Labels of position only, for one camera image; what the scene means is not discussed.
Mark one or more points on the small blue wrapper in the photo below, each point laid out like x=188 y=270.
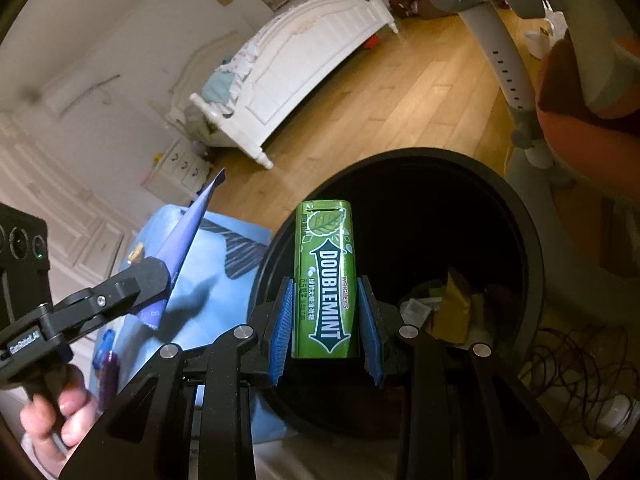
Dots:
x=101 y=352

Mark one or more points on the red object under bed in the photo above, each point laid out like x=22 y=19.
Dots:
x=372 y=42

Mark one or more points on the white wooden bed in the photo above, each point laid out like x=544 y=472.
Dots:
x=300 y=60

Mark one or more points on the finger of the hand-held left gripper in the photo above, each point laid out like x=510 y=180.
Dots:
x=140 y=285

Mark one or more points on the brown suitcase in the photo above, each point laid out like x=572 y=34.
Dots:
x=417 y=4

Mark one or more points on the black trash bin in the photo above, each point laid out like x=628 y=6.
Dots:
x=505 y=220

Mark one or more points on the grey white desk chair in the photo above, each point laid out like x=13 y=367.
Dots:
x=575 y=85

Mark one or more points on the purple foil wrapper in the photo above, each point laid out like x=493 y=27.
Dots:
x=192 y=220

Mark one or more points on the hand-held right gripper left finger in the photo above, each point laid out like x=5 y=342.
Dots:
x=280 y=335

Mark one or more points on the small white packet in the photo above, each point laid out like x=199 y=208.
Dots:
x=415 y=308

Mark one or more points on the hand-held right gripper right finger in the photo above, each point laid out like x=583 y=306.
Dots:
x=370 y=335

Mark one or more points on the white wardrobe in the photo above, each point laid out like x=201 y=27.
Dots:
x=75 y=220

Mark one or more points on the person's left hand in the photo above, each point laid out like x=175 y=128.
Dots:
x=75 y=410

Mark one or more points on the light blue blanket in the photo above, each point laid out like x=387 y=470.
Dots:
x=220 y=85

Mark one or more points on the purple plastic tube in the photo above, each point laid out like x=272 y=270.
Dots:
x=108 y=380

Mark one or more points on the white nightstand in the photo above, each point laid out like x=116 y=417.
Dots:
x=182 y=167

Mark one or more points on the green chewing gum pack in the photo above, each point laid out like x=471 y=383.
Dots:
x=325 y=280

